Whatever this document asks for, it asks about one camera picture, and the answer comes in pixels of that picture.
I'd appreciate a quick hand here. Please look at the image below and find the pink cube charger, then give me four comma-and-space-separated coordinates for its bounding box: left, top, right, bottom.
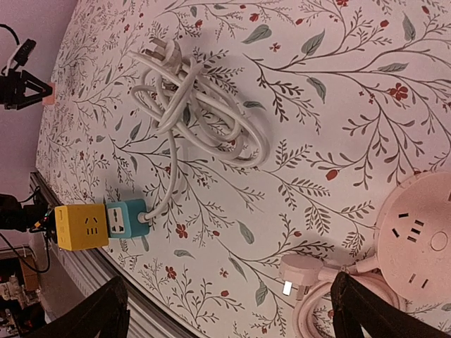
42, 82, 56, 106

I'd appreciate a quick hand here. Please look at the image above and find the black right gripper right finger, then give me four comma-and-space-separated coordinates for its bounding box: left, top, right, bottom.
330, 272, 445, 338

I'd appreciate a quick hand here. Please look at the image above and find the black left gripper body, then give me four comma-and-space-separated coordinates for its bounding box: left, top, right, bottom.
1, 70, 24, 109

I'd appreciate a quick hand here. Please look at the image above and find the floral patterned table mat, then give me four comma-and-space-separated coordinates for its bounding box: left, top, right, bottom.
35, 0, 451, 338

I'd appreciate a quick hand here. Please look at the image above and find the yellow cube socket adapter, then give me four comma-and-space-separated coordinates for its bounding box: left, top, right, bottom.
54, 204, 109, 251

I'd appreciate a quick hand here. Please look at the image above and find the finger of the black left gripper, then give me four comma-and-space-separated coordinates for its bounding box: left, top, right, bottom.
20, 70, 50, 109

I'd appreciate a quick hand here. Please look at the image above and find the round pink socket hub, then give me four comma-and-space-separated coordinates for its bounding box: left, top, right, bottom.
376, 172, 450, 303

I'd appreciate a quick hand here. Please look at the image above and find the teal power strip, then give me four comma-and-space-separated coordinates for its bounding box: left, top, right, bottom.
105, 199, 150, 239

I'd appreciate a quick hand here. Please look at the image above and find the aluminium front rail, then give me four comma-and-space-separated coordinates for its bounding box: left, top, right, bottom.
30, 172, 202, 338

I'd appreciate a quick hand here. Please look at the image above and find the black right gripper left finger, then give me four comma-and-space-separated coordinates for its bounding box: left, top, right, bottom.
28, 276, 130, 338

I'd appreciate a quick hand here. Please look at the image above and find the white power strip cable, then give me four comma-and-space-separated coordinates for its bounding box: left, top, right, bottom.
128, 37, 273, 223

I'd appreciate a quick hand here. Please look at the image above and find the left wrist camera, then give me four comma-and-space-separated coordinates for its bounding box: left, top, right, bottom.
1, 39, 37, 76

